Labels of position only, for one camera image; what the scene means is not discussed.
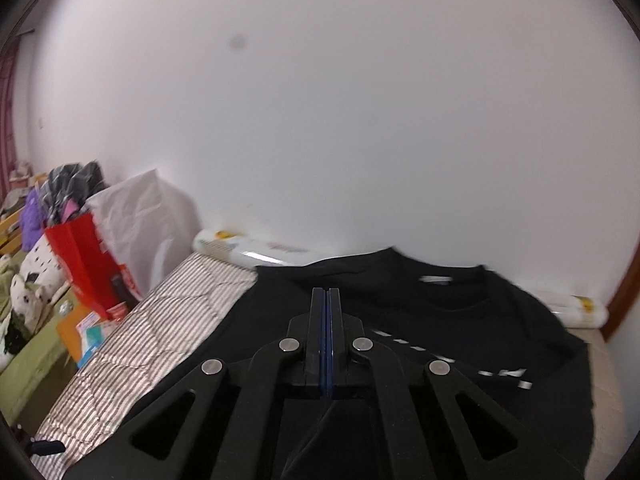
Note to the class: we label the purple cloth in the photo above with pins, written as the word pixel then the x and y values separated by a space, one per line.
pixel 31 215

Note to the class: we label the red paper bag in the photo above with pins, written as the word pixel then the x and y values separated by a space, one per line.
pixel 75 255

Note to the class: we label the white plastic bag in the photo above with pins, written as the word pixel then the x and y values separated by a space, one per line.
pixel 145 220

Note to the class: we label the plaid clothes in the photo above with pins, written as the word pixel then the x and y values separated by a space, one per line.
pixel 75 180

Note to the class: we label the brown wooden door frame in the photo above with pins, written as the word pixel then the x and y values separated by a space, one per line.
pixel 620 305

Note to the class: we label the white spotted pillow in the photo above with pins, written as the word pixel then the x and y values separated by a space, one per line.
pixel 35 270

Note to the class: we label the black sweatshirt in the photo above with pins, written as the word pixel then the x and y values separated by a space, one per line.
pixel 450 310

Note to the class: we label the striped quilted mattress pad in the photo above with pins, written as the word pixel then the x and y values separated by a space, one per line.
pixel 150 330

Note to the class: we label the yellow wooden bed frame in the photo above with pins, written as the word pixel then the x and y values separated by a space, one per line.
pixel 10 240

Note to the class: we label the black and white spotted plush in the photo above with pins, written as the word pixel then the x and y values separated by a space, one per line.
pixel 30 360

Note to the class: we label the white wrapped roll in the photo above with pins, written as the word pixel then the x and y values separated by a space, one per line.
pixel 580 310
pixel 225 247

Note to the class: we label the colourful paper packets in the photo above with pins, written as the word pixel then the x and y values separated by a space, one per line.
pixel 97 335

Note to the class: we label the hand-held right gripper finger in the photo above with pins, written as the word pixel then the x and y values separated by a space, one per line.
pixel 330 350
pixel 322 350

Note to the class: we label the pink curtain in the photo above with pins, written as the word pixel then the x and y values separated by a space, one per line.
pixel 6 110

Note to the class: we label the orange envelope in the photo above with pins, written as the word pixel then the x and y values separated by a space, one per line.
pixel 70 330

